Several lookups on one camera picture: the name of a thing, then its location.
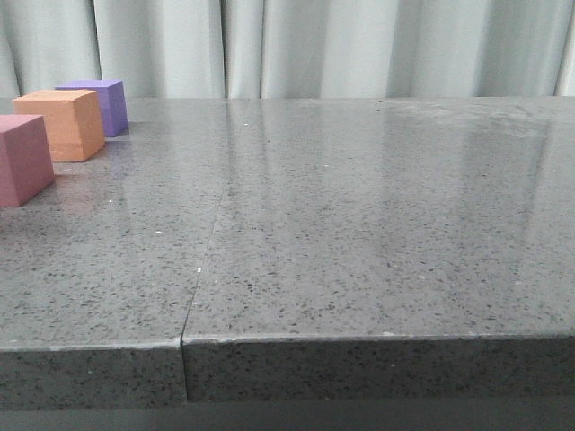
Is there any orange foam cube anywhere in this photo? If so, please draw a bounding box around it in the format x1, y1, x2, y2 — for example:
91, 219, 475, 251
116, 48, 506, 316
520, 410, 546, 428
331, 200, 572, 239
13, 89, 105, 162

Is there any pink foam cube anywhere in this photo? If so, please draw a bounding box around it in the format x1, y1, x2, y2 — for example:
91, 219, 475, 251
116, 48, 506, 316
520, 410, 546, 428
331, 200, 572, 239
1, 114, 55, 207

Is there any purple foam cube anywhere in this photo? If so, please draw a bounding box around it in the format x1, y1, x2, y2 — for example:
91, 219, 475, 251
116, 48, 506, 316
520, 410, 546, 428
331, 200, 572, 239
55, 79, 128, 137

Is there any grey pleated curtain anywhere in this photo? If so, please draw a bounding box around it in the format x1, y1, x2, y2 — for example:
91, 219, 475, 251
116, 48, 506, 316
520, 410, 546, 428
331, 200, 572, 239
1, 1, 574, 98

